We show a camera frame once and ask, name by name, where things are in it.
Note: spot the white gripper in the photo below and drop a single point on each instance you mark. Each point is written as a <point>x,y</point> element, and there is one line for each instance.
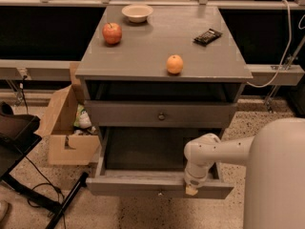
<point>194,181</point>

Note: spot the grey drawer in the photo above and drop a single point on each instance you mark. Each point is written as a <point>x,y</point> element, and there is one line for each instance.
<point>160,114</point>
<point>142,162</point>

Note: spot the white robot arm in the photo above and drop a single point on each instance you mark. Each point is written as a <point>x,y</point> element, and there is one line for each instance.
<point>275,172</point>

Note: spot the grey top drawer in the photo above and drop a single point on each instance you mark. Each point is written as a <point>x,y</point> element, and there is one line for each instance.
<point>160,114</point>

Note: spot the grey drawer cabinet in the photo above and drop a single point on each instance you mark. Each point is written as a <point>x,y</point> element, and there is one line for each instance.
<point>135,69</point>

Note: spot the black stand leg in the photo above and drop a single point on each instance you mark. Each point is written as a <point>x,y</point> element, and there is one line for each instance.
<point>80,183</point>

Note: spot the orange fruit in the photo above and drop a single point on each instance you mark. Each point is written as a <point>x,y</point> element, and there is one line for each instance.
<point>174,64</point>

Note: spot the white green plush toy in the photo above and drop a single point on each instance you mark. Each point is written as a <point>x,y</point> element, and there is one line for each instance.
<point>82,119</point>

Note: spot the cardboard box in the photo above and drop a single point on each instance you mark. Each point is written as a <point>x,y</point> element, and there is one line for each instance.
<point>57,124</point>

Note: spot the black snack packet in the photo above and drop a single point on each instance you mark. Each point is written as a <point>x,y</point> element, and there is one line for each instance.
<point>207,37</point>

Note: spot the red apple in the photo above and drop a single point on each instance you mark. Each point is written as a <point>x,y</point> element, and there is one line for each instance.
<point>112,33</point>

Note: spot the white bowl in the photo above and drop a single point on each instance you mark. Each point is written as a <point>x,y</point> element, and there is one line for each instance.
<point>137,13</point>

